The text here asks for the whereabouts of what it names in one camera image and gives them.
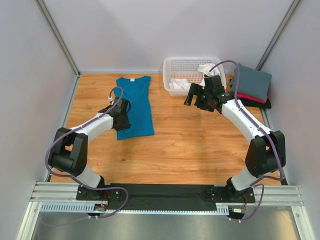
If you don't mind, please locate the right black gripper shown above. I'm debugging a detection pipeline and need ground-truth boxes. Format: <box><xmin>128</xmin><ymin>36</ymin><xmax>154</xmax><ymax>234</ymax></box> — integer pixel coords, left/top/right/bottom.
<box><xmin>184</xmin><ymin>84</ymin><xmax>214</xmax><ymax>113</ymax></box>

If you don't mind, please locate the blue t shirt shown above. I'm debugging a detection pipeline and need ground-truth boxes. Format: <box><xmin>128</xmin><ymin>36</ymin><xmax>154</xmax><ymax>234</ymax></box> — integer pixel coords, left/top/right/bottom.
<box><xmin>116</xmin><ymin>76</ymin><xmax>155</xmax><ymax>140</ymax></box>

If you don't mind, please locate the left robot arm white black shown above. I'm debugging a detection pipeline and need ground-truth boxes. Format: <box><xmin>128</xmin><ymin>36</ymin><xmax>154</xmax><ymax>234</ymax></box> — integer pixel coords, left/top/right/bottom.
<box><xmin>47</xmin><ymin>97</ymin><xmax>131</xmax><ymax>201</ymax></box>

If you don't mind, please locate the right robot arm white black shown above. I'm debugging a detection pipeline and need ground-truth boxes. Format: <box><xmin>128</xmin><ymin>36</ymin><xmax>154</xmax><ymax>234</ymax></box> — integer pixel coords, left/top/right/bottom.
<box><xmin>184</xmin><ymin>75</ymin><xmax>286</xmax><ymax>202</ymax></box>

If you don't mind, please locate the white t shirt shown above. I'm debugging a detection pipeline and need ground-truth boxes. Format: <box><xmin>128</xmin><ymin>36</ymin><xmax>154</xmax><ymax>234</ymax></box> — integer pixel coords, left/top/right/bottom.
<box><xmin>164</xmin><ymin>63</ymin><xmax>227</xmax><ymax>91</ymax></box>

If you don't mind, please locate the white plastic basket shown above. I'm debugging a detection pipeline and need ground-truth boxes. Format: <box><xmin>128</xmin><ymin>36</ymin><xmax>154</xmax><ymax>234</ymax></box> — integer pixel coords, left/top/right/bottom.
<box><xmin>163</xmin><ymin>56</ymin><xmax>221</xmax><ymax>97</ymax></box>

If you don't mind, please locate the pink folded t shirt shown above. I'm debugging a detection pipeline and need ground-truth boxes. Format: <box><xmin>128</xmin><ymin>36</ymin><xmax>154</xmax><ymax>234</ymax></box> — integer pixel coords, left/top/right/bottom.
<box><xmin>237</xmin><ymin>93</ymin><xmax>268</xmax><ymax>104</ymax></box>

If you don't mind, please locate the grey folded t shirt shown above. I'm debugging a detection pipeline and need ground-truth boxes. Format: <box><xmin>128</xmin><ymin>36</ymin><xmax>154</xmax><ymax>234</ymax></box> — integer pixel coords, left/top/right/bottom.
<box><xmin>230</xmin><ymin>63</ymin><xmax>272</xmax><ymax>99</ymax></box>

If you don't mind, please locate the black folded t shirt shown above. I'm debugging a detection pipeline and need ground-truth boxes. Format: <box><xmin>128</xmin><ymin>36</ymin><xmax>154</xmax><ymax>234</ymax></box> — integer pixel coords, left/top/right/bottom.
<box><xmin>240</xmin><ymin>98</ymin><xmax>272</xmax><ymax>109</ymax></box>

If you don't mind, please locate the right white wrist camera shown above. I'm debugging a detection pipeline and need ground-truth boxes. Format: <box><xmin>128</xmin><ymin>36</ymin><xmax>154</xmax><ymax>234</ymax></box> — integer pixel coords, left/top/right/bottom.
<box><xmin>203</xmin><ymin>71</ymin><xmax>212</xmax><ymax>78</ymax></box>

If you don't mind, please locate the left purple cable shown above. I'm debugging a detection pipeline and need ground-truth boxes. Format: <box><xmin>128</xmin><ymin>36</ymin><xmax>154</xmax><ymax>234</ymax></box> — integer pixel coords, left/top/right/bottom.
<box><xmin>44</xmin><ymin>86</ymin><xmax>126</xmax><ymax>190</ymax></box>

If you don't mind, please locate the purple cable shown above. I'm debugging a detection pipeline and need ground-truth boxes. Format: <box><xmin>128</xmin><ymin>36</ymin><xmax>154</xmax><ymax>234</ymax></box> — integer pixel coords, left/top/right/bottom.
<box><xmin>207</xmin><ymin>59</ymin><xmax>286</xmax><ymax>186</ymax></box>
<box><xmin>44</xmin><ymin>86</ymin><xmax>126</xmax><ymax>190</ymax></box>

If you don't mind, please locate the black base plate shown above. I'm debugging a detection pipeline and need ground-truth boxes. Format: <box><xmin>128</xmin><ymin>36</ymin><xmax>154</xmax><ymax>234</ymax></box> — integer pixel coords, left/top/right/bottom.
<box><xmin>75</xmin><ymin>183</ymin><xmax>256</xmax><ymax>211</ymax></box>

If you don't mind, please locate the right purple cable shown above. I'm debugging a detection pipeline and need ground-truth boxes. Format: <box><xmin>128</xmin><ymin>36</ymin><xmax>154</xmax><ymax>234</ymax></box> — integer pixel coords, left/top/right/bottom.
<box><xmin>207</xmin><ymin>59</ymin><xmax>286</xmax><ymax>186</ymax></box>

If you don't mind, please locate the grey slotted cable duct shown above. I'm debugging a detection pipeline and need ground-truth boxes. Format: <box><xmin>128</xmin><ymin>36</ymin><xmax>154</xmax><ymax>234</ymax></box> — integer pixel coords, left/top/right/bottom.
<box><xmin>39</xmin><ymin>201</ymin><xmax>257</xmax><ymax>215</ymax></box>

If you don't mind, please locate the right aluminium frame post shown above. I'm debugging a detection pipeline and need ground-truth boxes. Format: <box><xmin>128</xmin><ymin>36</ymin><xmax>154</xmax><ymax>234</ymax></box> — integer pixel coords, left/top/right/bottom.
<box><xmin>255</xmin><ymin>0</ymin><xmax>303</xmax><ymax>71</ymax></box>

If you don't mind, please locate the aluminium frame post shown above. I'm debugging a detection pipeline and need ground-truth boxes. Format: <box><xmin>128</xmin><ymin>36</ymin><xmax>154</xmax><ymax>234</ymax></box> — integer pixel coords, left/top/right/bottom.
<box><xmin>35</xmin><ymin>0</ymin><xmax>81</xmax><ymax>77</ymax></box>
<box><xmin>255</xmin><ymin>0</ymin><xmax>303</xmax><ymax>71</ymax></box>

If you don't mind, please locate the left aluminium frame post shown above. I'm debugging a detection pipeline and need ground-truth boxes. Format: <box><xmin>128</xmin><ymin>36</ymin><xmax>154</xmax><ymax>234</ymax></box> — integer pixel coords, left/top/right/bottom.
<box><xmin>35</xmin><ymin>0</ymin><xmax>81</xmax><ymax>77</ymax></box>

